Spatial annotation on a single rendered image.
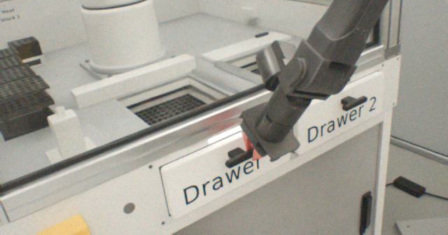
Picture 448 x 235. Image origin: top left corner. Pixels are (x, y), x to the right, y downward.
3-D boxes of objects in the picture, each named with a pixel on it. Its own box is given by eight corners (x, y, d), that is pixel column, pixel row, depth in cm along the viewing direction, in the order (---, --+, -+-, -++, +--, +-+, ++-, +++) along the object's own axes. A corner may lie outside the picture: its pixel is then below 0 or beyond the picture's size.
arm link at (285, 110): (286, 105, 60) (320, 104, 62) (273, 68, 63) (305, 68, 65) (269, 130, 65) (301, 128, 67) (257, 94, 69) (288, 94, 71)
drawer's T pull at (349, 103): (367, 101, 93) (368, 96, 92) (345, 112, 90) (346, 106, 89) (355, 96, 96) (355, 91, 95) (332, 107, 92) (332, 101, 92)
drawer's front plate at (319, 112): (381, 112, 104) (384, 72, 100) (298, 156, 91) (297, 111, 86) (376, 110, 106) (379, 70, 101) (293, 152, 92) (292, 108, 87)
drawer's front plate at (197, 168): (290, 160, 90) (288, 115, 85) (173, 220, 76) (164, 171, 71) (285, 157, 91) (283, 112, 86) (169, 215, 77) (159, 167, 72)
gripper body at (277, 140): (264, 105, 76) (279, 82, 70) (297, 150, 73) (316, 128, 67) (236, 117, 73) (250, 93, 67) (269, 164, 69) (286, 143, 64)
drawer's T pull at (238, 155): (260, 154, 78) (260, 148, 78) (228, 170, 75) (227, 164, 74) (248, 147, 81) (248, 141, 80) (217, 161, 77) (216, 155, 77)
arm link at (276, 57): (304, 70, 55) (349, 79, 60) (279, 10, 61) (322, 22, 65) (257, 119, 64) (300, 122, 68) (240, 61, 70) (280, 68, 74)
